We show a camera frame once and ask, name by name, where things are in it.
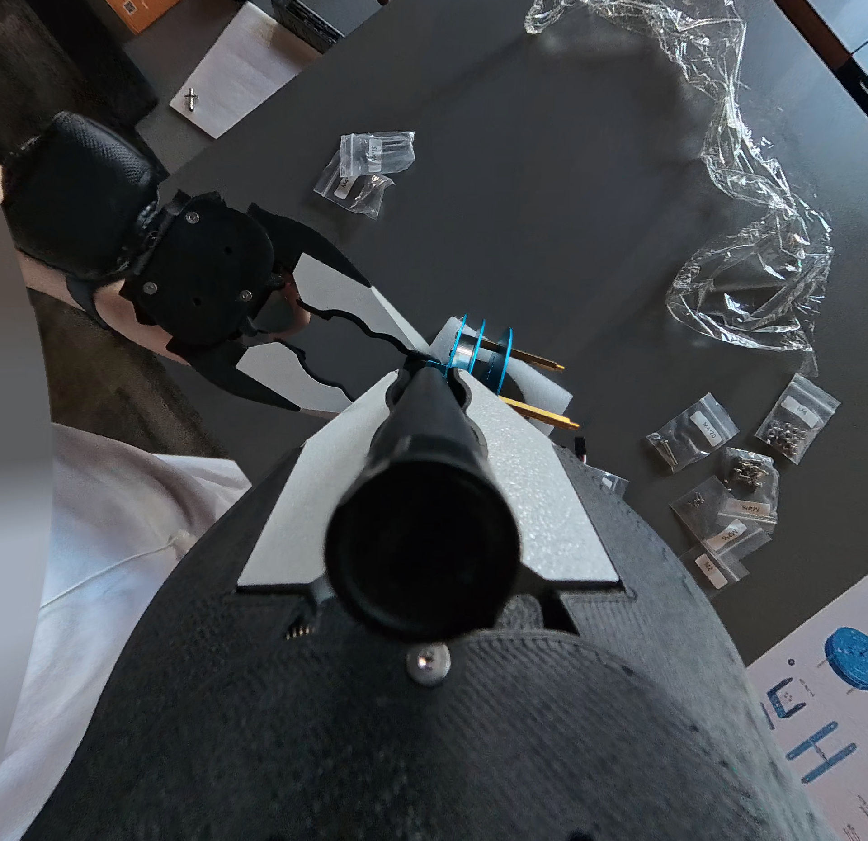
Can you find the crumpled clear plastic wrap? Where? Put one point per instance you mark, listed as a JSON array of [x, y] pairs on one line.
[[746, 291]]

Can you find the white paper pad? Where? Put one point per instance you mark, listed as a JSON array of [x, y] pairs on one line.
[[237, 68]]

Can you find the small metal cross wrench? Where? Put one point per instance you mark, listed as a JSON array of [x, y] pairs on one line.
[[192, 100]]

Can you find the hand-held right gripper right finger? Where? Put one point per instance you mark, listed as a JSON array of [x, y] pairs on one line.
[[563, 515]]

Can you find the white foam block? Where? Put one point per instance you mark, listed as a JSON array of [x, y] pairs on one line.
[[536, 390]]

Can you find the zip bag with long screws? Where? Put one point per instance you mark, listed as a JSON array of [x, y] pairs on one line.
[[692, 434]]

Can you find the zip bag with nuts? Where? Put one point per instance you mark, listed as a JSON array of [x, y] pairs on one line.
[[797, 420]]

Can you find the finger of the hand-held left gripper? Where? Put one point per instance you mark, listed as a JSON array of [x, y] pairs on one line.
[[339, 288], [278, 376]]

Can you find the small clear zip bag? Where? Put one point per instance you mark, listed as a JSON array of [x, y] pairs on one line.
[[702, 512], [352, 190], [715, 566]]

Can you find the black electronic device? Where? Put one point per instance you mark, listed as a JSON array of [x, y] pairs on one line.
[[305, 17]]

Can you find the person's white shirt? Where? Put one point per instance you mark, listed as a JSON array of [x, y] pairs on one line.
[[102, 549]]

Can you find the brown wooden divider strip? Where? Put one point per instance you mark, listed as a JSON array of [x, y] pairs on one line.
[[807, 12]]

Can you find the person's left hand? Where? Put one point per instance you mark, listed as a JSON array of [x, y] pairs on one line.
[[152, 329]]

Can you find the blue metal servo base assembly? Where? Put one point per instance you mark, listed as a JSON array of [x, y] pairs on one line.
[[488, 352]]

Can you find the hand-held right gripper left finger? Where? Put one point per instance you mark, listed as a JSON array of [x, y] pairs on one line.
[[291, 529]]

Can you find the printed instruction sheet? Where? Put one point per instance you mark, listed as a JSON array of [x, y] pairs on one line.
[[814, 719]]

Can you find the person's left forearm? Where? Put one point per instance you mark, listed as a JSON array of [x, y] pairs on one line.
[[47, 271]]

